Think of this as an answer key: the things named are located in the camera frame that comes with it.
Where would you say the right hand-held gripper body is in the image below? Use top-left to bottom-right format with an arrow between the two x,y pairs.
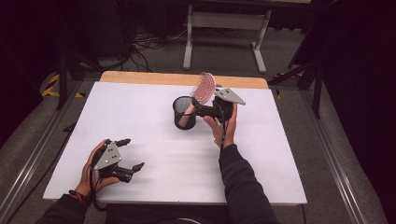
197,88 -> 247,124

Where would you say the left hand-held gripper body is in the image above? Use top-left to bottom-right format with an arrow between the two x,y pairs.
92,138 -> 134,184

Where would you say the pink hairbrush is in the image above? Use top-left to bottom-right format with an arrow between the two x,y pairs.
177,71 -> 218,128

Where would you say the black mesh cup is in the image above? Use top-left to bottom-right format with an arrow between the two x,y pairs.
172,95 -> 198,131

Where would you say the person's right hand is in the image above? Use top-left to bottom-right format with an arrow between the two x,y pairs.
203,102 -> 239,149

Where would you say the person's left hand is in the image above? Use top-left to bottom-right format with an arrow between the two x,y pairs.
74,138 -> 121,198

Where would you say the white board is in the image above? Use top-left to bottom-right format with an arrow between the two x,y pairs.
42,81 -> 308,206

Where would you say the dark red wristband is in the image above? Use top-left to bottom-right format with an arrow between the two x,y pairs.
68,189 -> 93,207

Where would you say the wooden table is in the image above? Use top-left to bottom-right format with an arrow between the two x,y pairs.
99,70 -> 270,91

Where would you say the person's lap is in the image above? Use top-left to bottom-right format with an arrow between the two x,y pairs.
105,203 -> 232,224

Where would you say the black metal stand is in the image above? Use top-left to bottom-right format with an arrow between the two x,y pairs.
55,50 -> 106,112
267,59 -> 325,119

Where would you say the yellow black hazard tape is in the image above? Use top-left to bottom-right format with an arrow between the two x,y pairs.
41,72 -> 86,99

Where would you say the right hand-held gripper black cable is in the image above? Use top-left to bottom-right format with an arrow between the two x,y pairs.
217,102 -> 231,148

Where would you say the hand-held gripper black cable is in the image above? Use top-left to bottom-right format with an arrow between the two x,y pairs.
217,102 -> 231,148
88,146 -> 108,213

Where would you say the left hand-held gripper black cable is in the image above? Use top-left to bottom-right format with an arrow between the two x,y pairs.
88,146 -> 108,213

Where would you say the aluminium floor rail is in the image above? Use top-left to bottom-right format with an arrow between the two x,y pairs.
0,79 -> 82,218
298,89 -> 369,224

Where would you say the bundle of black floor cables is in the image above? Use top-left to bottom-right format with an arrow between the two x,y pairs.
115,18 -> 189,73

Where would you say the white metal desk frame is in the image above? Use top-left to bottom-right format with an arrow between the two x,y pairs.
182,0 -> 313,75

